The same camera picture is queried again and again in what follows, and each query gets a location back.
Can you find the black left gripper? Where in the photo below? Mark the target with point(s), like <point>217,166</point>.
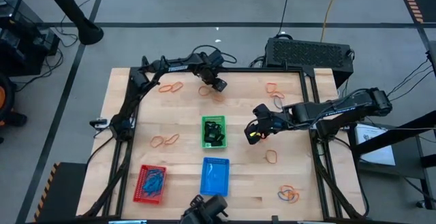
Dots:
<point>207,76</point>

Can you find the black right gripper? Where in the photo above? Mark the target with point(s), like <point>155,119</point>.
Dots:
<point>262,122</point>

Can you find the blue plastic basket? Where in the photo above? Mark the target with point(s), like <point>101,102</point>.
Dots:
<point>214,179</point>

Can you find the red plastic basket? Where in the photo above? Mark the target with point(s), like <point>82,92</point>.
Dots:
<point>138,183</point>

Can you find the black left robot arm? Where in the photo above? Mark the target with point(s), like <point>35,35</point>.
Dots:
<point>177,68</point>

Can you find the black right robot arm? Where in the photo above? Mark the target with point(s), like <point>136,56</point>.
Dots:
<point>337,110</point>

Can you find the green plastic basket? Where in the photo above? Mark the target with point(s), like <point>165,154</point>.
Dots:
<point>223,119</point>

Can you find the black perforated computer case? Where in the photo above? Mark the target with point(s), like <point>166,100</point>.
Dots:
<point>306,53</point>

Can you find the black table edge clamp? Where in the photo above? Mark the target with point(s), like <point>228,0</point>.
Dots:
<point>274,219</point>

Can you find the black device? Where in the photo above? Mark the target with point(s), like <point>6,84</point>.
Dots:
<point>211,208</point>

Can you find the white paper sheet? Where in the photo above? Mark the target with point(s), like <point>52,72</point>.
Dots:
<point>378,149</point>

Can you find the black pole with round base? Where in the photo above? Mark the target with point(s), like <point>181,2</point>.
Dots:
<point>89,33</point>

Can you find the black metal stand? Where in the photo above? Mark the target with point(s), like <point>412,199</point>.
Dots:
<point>425,118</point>

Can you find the silver metal bar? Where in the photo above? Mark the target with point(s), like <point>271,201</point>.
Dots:
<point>127,222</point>

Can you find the black equipment rack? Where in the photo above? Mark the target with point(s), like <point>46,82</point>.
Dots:
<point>20,47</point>

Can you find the orange and black machine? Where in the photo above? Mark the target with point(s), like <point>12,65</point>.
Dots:
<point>2,98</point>

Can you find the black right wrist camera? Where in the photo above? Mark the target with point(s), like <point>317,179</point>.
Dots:
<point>281,121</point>

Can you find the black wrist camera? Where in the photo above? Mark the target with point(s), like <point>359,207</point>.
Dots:
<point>216,59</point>
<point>281,121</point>

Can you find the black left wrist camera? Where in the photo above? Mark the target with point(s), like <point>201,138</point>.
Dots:
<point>216,59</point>

